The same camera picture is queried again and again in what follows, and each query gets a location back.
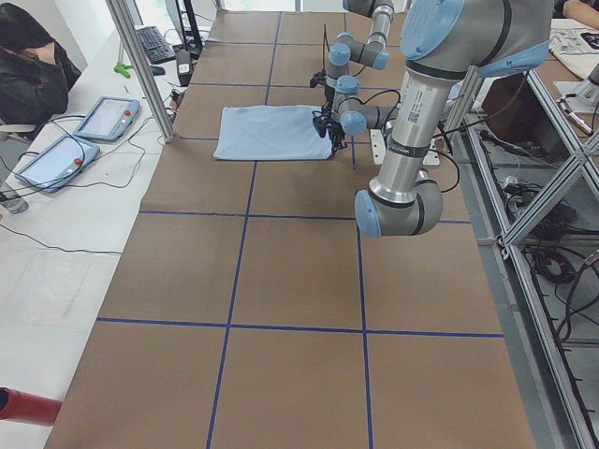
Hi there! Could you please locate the near blue teach pendant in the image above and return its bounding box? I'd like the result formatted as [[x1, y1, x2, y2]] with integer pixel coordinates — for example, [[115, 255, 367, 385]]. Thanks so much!
[[15, 135, 100, 193]]

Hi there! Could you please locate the black braided cable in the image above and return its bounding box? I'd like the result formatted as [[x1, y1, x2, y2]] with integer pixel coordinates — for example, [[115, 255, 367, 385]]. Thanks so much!
[[320, 22, 331, 76], [355, 88, 461, 194]]

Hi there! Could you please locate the light blue t-shirt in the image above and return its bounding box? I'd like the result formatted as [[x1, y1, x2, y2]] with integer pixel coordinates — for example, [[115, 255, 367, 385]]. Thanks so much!
[[213, 105, 332, 161]]

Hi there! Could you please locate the black braided left cable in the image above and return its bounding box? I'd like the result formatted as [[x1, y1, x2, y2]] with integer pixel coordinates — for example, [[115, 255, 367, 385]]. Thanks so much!
[[355, 88, 461, 194]]

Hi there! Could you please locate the blue teach pendant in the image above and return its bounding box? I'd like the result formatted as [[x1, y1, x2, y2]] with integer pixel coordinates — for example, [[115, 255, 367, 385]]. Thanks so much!
[[15, 135, 100, 193], [73, 96, 140, 142]]

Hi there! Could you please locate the black computer mouse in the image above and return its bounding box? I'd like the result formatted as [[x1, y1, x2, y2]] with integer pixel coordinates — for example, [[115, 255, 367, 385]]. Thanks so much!
[[150, 65, 166, 76]]

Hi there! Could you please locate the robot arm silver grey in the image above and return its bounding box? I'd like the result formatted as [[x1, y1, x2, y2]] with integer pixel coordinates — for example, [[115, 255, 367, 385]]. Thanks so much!
[[310, 0, 396, 111], [310, 0, 554, 237]]

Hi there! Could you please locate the black braided right cable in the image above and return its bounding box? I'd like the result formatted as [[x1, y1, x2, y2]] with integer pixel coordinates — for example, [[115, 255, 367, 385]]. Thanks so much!
[[320, 22, 331, 76]]

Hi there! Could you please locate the far blue teach pendant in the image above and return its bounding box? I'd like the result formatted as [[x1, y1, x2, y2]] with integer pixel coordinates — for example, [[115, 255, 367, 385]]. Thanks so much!
[[73, 96, 140, 142]]

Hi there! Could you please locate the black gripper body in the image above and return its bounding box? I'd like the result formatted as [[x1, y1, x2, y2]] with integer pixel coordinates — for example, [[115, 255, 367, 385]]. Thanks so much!
[[312, 109, 347, 151], [309, 70, 335, 108]]

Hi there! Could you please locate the black power adapter labelled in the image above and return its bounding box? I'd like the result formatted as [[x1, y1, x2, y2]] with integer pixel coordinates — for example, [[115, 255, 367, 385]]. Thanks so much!
[[175, 50, 193, 87]]

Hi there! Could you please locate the aluminium frame post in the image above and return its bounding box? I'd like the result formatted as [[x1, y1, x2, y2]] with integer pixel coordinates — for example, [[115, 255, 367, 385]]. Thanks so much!
[[106, 0, 175, 143]]

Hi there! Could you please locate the green plastic object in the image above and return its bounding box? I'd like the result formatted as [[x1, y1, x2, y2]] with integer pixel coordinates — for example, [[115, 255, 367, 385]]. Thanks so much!
[[113, 62, 133, 79]]

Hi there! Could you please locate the person in black jacket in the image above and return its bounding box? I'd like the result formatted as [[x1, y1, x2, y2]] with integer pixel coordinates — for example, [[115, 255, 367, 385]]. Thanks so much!
[[1, 2, 81, 140]]

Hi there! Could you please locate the black keyboard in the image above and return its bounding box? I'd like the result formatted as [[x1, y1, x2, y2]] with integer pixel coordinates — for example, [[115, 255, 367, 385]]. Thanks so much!
[[135, 26, 176, 65]]

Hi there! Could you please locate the red cylinder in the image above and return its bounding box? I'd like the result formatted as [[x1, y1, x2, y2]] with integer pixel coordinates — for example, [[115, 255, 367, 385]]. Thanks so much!
[[1, 387, 63, 427]]

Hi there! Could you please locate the aluminium frame rack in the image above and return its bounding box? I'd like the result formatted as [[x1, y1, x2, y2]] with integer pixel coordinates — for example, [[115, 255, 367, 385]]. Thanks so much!
[[450, 61, 598, 448]]

